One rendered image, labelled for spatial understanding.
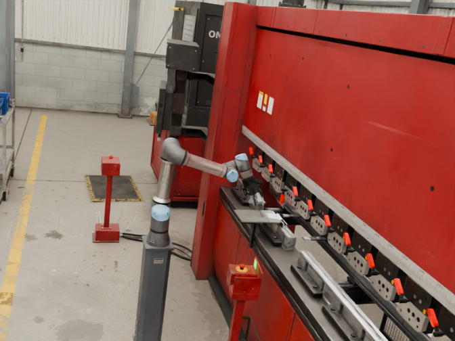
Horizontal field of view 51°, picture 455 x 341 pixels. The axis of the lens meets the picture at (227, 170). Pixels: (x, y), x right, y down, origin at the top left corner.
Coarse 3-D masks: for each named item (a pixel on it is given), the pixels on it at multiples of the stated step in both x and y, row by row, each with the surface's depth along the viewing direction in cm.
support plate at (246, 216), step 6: (234, 210) 313; (240, 210) 314; (246, 210) 315; (252, 210) 317; (258, 210) 318; (264, 210) 320; (270, 210) 321; (240, 216) 305; (246, 216) 307; (252, 216) 308; (258, 216) 309; (246, 222) 299; (252, 222) 300; (258, 222) 301; (264, 222) 303; (270, 222) 304; (276, 222) 305
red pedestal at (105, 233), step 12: (108, 156) 448; (108, 168) 432; (108, 180) 443; (108, 192) 447; (108, 204) 451; (108, 216) 455; (96, 228) 455; (108, 228) 457; (96, 240) 453; (108, 240) 457
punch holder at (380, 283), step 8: (376, 256) 204; (384, 256) 200; (376, 264) 204; (384, 264) 199; (392, 264) 194; (384, 272) 199; (392, 272) 194; (400, 272) 191; (376, 280) 203; (384, 280) 198; (400, 280) 192; (376, 288) 203; (384, 288) 198; (392, 288) 193; (384, 296) 198; (392, 296) 194
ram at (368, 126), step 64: (256, 64) 355; (320, 64) 260; (384, 64) 206; (448, 64) 170; (256, 128) 349; (320, 128) 257; (384, 128) 204; (448, 128) 168; (384, 192) 202; (448, 192) 167; (448, 256) 166
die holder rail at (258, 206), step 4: (240, 180) 383; (240, 184) 380; (240, 188) 381; (244, 192) 370; (248, 196) 363; (256, 196) 353; (256, 200) 345; (252, 204) 354; (256, 204) 346; (260, 204) 345; (252, 208) 353; (256, 208) 346; (260, 208) 346
